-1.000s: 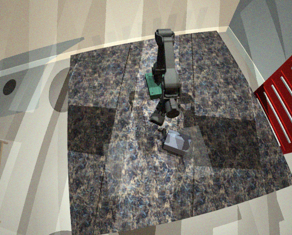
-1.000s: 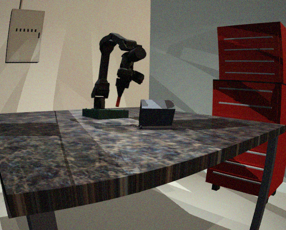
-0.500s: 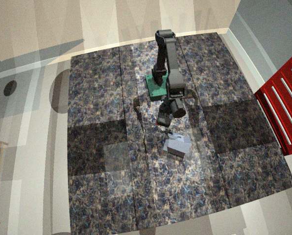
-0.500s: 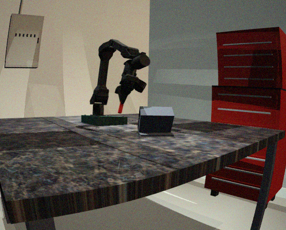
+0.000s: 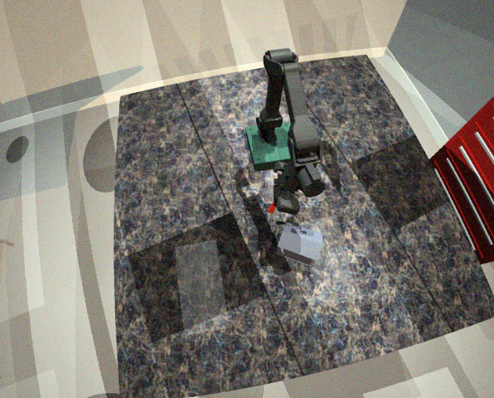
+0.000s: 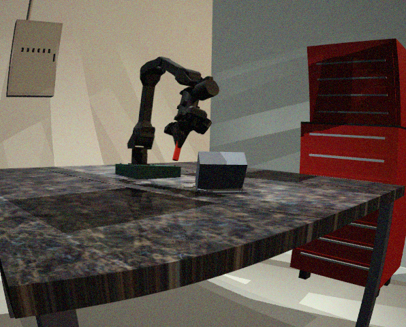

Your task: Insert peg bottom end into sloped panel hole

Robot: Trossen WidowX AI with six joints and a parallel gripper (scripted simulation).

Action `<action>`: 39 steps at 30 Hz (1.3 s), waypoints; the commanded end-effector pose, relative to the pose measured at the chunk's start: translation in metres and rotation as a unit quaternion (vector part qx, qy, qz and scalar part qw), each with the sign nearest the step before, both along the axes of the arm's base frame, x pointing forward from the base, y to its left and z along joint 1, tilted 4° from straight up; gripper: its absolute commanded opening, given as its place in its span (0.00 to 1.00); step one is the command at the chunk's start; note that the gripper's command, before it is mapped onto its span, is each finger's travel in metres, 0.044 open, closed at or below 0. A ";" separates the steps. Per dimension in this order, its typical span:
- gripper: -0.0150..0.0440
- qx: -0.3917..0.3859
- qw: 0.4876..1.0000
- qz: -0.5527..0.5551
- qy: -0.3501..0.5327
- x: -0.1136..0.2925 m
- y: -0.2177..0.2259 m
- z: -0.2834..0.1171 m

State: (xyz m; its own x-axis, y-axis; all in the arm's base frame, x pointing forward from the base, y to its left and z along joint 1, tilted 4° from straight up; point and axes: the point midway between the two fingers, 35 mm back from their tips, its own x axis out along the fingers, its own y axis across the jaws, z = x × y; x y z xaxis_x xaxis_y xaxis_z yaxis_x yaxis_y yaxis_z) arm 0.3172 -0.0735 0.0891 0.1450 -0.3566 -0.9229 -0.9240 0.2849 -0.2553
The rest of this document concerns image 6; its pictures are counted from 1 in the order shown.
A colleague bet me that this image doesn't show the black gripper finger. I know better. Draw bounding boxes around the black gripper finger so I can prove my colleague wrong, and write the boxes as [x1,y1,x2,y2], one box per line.
[176,120,197,148]
[170,126,177,146]

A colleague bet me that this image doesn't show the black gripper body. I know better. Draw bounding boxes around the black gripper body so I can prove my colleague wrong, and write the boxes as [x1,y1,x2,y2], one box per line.
[164,99,207,136]

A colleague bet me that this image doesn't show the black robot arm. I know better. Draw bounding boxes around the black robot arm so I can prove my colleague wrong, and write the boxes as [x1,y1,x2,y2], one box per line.
[127,57,219,165]

